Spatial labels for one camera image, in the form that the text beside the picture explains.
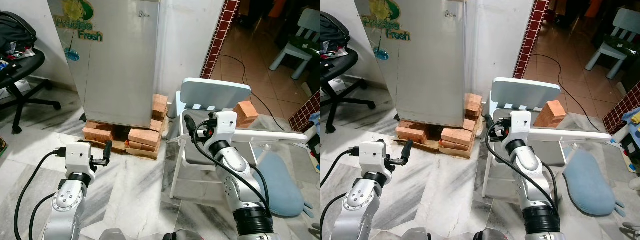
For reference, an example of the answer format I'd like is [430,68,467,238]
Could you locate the blue pillow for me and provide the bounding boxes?
[564,149,626,217]
[251,150,314,218]

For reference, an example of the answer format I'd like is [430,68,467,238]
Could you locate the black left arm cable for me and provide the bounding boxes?
[14,147,68,240]
[320,147,361,191]

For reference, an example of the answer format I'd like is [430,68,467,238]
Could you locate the single orange brick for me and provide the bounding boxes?
[533,100,567,128]
[234,101,260,129]

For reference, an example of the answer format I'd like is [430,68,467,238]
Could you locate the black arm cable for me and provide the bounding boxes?
[14,147,68,240]
[485,122,558,211]
[320,147,361,191]
[191,122,271,216]

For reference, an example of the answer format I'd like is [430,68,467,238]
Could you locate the green fresh sticker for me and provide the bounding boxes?
[361,0,412,62]
[54,0,104,62]

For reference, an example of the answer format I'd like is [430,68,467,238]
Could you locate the grey robot leg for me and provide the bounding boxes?
[165,229,202,240]
[472,229,503,240]
[99,228,127,240]
[395,228,432,240]

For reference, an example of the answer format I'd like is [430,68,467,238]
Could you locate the thin black floor cable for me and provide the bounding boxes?
[218,54,287,132]
[530,54,601,132]

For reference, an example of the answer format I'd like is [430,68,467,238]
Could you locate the small light blue chair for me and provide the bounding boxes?
[270,9,321,80]
[586,7,640,80]

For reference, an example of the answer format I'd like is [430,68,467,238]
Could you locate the silver mini fridge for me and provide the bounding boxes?
[47,0,162,130]
[354,0,469,128]

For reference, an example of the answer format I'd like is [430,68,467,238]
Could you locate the black office chair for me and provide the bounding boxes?
[0,11,62,135]
[320,11,377,135]

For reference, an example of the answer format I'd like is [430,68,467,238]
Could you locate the red support brick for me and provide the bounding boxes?
[82,126,114,144]
[395,126,428,144]
[128,128,162,147]
[441,128,473,147]

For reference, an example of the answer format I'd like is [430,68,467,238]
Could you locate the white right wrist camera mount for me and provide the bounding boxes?
[507,111,532,143]
[209,111,238,145]

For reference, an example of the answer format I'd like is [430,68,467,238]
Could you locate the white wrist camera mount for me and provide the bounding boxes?
[359,141,387,176]
[65,142,94,176]
[507,111,532,143]
[209,111,238,145]

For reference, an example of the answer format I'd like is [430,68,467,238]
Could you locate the stacked red bricks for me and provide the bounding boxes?
[151,94,169,132]
[464,93,483,132]

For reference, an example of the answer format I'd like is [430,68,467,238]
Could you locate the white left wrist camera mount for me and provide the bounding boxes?
[359,141,387,176]
[65,142,94,176]

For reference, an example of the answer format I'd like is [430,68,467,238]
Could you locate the grey robot right leg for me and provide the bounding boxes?
[472,229,503,240]
[165,229,202,240]

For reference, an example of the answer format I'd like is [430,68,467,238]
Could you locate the grey robot left leg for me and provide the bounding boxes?
[395,228,432,240]
[99,228,127,240]

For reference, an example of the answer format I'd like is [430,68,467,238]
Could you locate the dark clothes pile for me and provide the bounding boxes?
[0,12,38,55]
[320,12,351,53]

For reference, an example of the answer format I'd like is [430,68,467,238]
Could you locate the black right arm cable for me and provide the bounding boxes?
[191,122,271,216]
[485,122,558,211]

